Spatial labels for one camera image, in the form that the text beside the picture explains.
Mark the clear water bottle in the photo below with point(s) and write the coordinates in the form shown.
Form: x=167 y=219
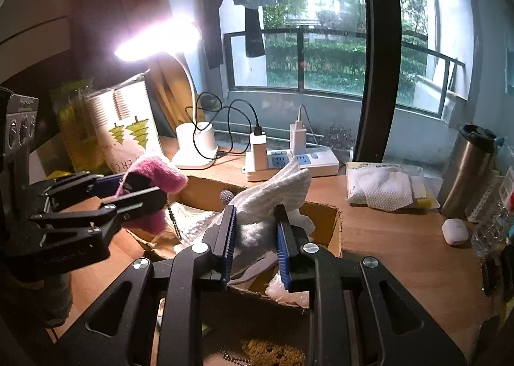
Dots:
x=490 y=229

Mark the steel tumbler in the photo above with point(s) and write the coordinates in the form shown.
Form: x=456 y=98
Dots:
x=466 y=177

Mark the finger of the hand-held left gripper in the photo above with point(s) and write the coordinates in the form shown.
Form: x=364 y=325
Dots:
x=120 y=209
x=88 y=185

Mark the white desk lamp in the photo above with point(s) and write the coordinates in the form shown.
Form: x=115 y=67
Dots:
x=196 y=145

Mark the pink sock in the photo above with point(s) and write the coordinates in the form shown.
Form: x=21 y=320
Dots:
x=160 y=173

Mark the brown sponge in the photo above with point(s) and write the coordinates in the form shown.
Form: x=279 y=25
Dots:
x=273 y=354

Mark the packet of white cloths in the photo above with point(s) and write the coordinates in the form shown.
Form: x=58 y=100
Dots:
x=381 y=189

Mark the hanging dark pants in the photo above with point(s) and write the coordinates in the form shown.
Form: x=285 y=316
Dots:
x=213 y=20

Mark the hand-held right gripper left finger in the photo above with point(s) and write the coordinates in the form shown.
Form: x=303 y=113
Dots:
x=229 y=237

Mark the white power strip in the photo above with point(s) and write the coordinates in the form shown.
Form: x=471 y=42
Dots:
x=317 y=165

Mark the white waffle towel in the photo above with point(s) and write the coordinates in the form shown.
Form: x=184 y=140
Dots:
x=277 y=189

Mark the black balcony railing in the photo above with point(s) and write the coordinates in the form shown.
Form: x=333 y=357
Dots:
x=299 y=60

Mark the cardboard box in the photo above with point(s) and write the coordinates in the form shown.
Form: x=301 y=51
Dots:
x=321 y=223

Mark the white earbuds case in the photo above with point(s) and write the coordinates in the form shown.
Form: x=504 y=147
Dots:
x=455 y=231

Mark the white paper cup pack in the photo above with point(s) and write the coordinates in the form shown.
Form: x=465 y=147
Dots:
x=124 y=129

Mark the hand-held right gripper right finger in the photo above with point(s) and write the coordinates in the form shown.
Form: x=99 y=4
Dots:
x=282 y=245

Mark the black window frame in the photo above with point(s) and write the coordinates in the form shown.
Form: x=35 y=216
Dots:
x=377 y=48

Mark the clear plastic pouch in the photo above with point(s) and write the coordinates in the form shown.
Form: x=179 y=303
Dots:
x=291 y=291

